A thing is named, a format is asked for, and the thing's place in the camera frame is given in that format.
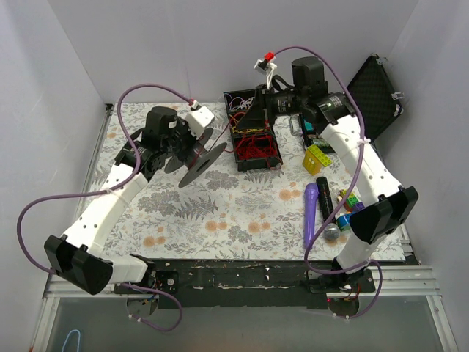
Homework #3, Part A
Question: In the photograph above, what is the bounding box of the grey perforated cable spool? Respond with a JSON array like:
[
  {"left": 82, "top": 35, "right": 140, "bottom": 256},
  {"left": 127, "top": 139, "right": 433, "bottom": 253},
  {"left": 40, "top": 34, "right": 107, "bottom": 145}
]
[{"left": 164, "top": 128, "right": 226, "bottom": 188}]

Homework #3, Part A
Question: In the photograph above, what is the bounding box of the long red cable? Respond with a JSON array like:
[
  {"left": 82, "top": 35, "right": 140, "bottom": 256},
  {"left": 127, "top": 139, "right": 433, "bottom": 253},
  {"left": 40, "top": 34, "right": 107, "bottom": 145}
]
[{"left": 196, "top": 122, "right": 235, "bottom": 158}]

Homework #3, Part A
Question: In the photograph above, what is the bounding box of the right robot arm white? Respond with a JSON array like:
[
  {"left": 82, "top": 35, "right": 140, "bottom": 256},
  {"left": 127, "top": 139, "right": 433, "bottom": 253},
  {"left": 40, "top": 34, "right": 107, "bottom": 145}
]
[{"left": 246, "top": 52, "right": 418, "bottom": 292}]

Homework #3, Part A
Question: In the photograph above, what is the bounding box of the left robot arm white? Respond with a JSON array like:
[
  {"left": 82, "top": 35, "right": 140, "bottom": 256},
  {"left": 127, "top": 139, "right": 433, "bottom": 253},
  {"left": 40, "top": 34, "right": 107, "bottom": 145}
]
[{"left": 44, "top": 106, "right": 214, "bottom": 295}]

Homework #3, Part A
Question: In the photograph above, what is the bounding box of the floral patterned table mat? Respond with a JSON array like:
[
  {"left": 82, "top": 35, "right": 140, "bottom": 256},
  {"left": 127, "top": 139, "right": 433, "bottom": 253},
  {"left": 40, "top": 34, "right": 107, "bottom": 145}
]
[{"left": 70, "top": 102, "right": 408, "bottom": 261}]

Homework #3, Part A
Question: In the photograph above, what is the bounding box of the black poker chip case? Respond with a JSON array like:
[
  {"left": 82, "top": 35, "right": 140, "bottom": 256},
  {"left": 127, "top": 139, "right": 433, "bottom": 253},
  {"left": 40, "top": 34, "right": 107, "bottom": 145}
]
[{"left": 347, "top": 54, "right": 403, "bottom": 142}]

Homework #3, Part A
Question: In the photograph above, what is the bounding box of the colourful brick toy train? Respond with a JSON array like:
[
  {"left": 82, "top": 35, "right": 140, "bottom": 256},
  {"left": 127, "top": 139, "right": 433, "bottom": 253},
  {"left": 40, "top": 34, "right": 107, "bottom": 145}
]
[{"left": 336, "top": 189, "right": 365, "bottom": 213}]

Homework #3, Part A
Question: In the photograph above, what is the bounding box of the blue green brick block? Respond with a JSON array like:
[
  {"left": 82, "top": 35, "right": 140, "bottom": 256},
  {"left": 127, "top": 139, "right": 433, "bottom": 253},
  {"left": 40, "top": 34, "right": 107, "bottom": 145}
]
[{"left": 336, "top": 213, "right": 352, "bottom": 232}]

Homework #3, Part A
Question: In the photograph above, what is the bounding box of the black glitter microphone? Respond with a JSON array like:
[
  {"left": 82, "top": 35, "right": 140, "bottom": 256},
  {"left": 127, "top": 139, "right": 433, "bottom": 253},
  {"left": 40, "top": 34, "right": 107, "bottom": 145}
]
[{"left": 316, "top": 176, "right": 340, "bottom": 242}]

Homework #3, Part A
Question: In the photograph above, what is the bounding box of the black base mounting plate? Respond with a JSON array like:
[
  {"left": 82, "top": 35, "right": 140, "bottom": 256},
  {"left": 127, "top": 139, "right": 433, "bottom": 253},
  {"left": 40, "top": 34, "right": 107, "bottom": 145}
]
[{"left": 114, "top": 258, "right": 377, "bottom": 311}]

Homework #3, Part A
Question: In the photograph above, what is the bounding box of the white purple wire bundle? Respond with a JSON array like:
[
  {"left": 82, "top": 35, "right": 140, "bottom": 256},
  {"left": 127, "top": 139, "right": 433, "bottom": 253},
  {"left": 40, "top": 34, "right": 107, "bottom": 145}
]
[{"left": 229, "top": 94, "right": 256, "bottom": 113}]

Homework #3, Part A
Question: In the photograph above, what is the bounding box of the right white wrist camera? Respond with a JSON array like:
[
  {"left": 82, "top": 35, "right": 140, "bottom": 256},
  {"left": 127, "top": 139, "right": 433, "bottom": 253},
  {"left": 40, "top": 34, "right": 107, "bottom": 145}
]
[{"left": 254, "top": 52, "right": 278, "bottom": 89}]

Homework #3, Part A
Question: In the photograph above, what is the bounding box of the red wire bundle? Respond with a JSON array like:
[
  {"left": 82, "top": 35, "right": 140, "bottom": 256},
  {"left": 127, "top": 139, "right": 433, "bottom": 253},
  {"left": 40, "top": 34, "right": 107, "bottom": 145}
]
[{"left": 230, "top": 111, "right": 278, "bottom": 161}]

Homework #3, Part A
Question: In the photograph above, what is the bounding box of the black compartment cable box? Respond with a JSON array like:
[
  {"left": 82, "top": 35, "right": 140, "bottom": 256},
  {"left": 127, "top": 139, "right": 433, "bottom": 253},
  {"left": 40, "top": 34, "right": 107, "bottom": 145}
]
[{"left": 223, "top": 89, "right": 283, "bottom": 172}]

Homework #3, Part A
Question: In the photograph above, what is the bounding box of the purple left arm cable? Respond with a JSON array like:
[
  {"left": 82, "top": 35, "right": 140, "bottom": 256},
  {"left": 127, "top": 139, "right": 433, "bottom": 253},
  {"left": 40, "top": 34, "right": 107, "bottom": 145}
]
[{"left": 17, "top": 84, "right": 199, "bottom": 332}]

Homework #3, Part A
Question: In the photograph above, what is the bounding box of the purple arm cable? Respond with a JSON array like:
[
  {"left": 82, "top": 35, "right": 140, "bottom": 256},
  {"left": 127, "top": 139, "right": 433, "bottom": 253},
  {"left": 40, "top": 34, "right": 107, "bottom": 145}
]
[
  {"left": 273, "top": 46, "right": 384, "bottom": 319},
  {"left": 17, "top": 84, "right": 199, "bottom": 332}
]

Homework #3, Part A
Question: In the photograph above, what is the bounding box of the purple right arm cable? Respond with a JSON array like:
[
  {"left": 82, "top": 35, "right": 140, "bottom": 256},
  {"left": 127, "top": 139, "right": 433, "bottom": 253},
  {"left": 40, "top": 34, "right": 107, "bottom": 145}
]
[{"left": 273, "top": 46, "right": 384, "bottom": 319}]

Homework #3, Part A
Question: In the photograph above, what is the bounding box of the blue loop cord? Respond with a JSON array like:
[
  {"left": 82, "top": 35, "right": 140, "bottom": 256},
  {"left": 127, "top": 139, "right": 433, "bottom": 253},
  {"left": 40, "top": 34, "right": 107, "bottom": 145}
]
[{"left": 60, "top": 329, "right": 83, "bottom": 352}]

